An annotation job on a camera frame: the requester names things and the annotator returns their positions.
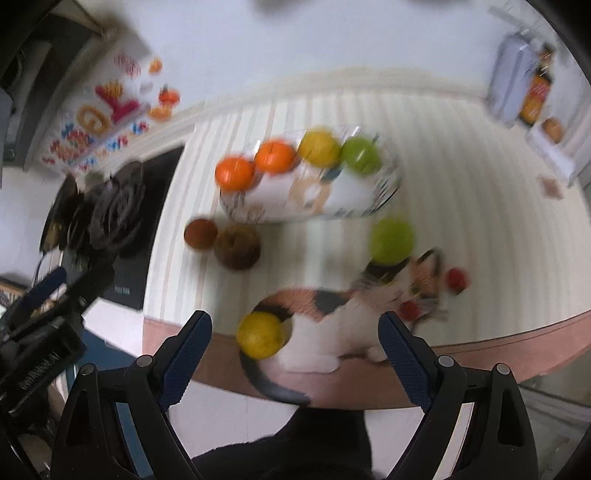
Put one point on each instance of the small orange object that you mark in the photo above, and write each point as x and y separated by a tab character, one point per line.
552	129

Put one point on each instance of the brown glass bottle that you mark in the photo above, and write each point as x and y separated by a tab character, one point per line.
535	92

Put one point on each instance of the green apple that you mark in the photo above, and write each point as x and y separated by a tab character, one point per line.
361	154
392	241

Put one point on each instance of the printed glass bowl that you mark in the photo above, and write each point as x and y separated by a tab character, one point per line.
351	198

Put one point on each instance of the large brown kiwi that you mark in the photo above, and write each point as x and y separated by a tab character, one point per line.
237	247

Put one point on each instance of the white box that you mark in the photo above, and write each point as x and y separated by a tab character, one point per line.
558	157

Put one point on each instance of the orange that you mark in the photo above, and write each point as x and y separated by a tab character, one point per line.
235	174
275	157

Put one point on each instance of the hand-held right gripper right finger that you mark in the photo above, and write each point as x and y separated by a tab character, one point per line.
402	360

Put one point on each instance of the white container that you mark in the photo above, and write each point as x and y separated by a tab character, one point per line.
508	78

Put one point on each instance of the colourful printed white board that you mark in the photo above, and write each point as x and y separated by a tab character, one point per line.
92	120

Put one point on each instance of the dark furniture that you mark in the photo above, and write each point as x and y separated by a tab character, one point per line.
41	55

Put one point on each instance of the small brown kiwi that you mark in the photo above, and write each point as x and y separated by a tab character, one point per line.
201	234

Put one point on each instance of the small square coaster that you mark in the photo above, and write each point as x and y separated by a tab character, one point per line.
550	187

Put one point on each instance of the black cooktop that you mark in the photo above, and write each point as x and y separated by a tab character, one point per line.
161	184

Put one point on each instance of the yellow lemon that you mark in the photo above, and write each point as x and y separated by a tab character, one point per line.
261	335
318	147

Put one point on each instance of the black ruffled object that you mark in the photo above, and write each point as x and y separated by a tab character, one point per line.
115	207

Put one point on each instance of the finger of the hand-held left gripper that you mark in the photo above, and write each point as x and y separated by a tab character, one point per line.
44	287
90	286

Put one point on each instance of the red strawberry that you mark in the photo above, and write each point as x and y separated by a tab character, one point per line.
410	310
455	279

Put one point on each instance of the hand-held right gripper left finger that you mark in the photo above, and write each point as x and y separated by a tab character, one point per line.
184	360

